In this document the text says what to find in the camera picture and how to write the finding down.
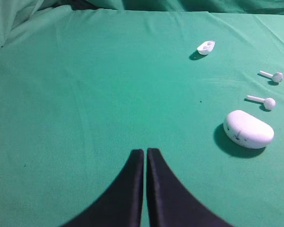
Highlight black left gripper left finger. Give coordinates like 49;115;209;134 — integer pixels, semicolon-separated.
63;149;144;227

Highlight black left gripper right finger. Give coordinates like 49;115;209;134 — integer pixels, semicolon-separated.
146;148;231;227

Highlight white bluetooth earbud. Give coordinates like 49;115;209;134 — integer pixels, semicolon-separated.
246;95;276;111
259;70;284;83

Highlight white earbud charging case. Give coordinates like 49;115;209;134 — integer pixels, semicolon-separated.
223;110;275;149

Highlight white earbud case lid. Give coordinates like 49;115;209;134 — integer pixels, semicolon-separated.
197;41;215;55

